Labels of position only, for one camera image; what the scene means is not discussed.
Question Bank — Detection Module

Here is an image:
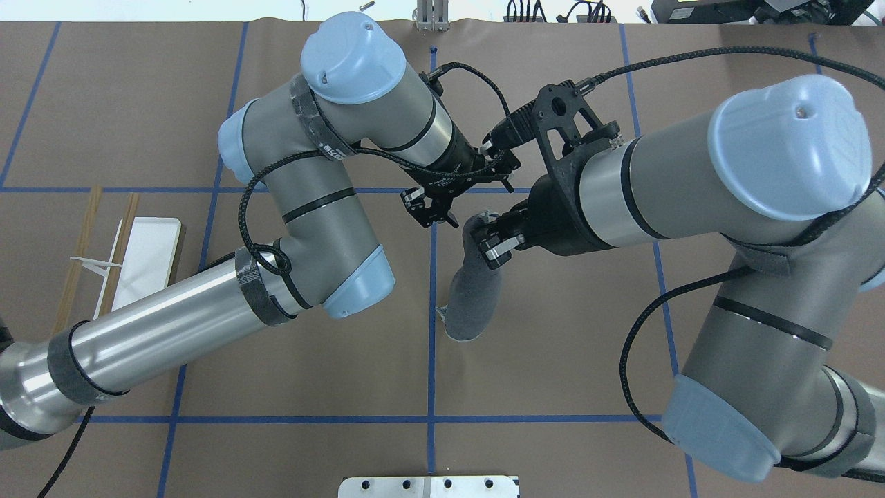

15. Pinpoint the wooden towel rack white base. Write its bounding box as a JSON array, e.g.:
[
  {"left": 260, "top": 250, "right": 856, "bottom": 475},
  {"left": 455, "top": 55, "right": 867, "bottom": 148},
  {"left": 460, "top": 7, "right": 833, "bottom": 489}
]
[{"left": 51, "top": 185, "right": 185, "bottom": 335}]

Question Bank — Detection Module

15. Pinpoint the white camera post with base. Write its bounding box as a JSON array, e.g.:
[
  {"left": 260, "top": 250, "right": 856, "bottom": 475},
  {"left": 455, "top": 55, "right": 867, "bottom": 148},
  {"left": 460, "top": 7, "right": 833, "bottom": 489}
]
[{"left": 337, "top": 475, "right": 521, "bottom": 497}]

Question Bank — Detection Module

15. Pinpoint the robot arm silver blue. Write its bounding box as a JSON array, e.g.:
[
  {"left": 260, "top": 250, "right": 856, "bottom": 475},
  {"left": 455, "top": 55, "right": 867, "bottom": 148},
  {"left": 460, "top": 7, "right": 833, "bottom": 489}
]
[
  {"left": 473, "top": 75, "right": 883, "bottom": 483},
  {"left": 2, "top": 12, "right": 513, "bottom": 450}
]

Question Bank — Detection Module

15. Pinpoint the black usb hub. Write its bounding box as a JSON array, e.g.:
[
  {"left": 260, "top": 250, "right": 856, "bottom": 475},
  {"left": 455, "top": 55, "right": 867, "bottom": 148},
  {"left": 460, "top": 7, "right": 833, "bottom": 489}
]
[{"left": 503, "top": 0, "right": 548, "bottom": 23}]

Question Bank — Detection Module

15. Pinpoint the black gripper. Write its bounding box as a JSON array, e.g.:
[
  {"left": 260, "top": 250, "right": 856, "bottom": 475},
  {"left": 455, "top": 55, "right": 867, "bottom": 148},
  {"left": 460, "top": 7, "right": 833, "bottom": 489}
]
[
  {"left": 400, "top": 127, "right": 521, "bottom": 240},
  {"left": 478, "top": 156, "right": 613, "bottom": 270}
]

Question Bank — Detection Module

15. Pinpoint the blue towel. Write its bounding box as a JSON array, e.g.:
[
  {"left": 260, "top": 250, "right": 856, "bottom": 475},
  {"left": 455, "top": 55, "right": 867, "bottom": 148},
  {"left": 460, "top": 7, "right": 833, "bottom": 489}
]
[{"left": 436, "top": 214, "right": 503, "bottom": 342}]

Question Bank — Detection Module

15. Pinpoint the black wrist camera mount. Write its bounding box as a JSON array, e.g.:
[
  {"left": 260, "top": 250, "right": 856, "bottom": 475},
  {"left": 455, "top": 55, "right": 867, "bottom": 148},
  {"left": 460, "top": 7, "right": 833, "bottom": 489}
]
[{"left": 529, "top": 82, "right": 624, "bottom": 162}]

